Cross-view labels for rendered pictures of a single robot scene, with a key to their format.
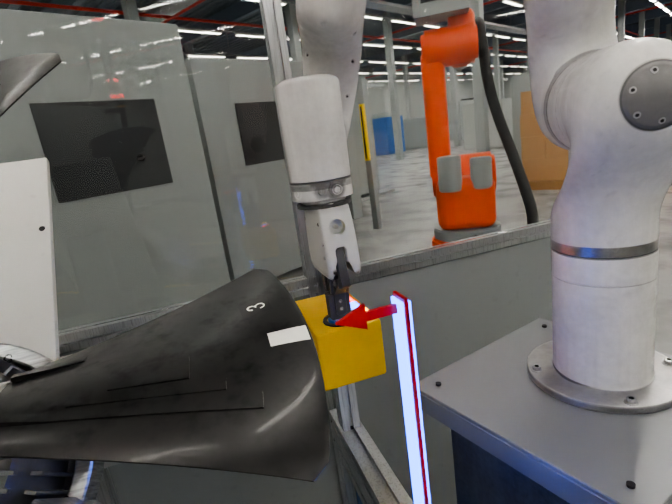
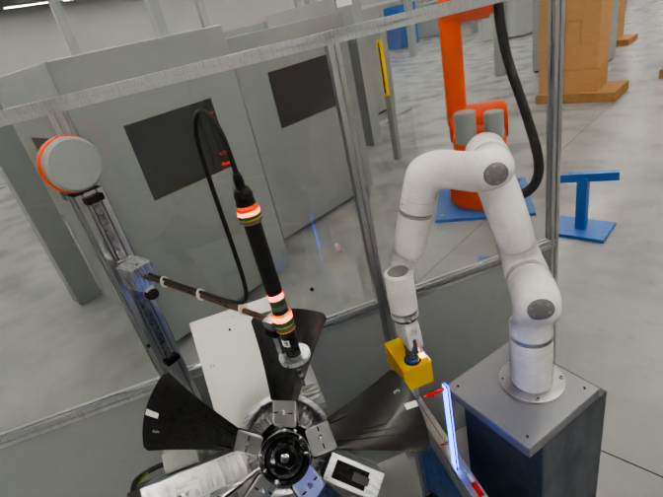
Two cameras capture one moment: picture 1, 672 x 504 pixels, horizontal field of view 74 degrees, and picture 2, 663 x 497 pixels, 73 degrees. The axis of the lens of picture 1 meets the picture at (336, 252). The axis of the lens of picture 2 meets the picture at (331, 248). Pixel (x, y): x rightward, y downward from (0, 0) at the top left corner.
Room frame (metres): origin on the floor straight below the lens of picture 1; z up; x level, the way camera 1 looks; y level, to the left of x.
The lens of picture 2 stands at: (-0.50, 0.08, 2.09)
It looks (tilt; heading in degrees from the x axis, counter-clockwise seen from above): 27 degrees down; 5
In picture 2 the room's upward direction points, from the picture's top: 13 degrees counter-clockwise
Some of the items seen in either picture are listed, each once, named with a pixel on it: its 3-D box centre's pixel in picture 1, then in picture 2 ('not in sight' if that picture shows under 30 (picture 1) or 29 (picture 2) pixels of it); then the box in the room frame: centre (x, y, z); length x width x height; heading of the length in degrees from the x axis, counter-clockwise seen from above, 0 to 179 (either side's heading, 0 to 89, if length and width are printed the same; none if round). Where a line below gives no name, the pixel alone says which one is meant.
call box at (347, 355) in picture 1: (336, 338); (408, 363); (0.66, 0.02, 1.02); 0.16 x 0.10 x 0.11; 16
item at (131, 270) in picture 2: not in sight; (136, 273); (0.67, 0.77, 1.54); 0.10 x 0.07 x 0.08; 51
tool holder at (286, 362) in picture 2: not in sight; (286, 339); (0.28, 0.29, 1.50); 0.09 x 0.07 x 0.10; 51
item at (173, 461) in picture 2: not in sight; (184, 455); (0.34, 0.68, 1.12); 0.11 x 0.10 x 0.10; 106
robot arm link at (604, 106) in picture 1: (614, 154); (533, 309); (0.52, -0.34, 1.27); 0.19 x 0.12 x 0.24; 169
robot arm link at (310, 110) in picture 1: (313, 129); (401, 288); (0.62, 0.01, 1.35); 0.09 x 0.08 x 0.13; 171
